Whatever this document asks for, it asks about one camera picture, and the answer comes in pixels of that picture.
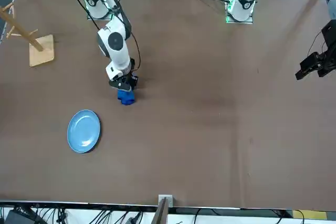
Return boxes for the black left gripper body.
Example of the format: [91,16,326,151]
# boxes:
[321,19,336,51]

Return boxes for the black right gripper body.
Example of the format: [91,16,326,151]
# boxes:
[108,58,139,92]

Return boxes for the blue cloth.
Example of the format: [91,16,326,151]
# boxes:
[117,89,138,106]

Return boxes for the blue plastic plate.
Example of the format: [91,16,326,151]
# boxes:
[67,109,102,154]

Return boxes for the wooden cup rack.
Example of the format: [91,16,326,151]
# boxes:
[0,2,56,68]

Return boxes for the black device box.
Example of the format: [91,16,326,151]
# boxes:
[4,207,43,224]

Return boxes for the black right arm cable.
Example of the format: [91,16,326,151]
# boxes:
[70,0,141,71]

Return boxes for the silver table clamp bracket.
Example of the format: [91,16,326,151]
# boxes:
[158,194,174,208]

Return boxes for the upright mounting post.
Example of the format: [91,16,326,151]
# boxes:
[153,197,169,224]

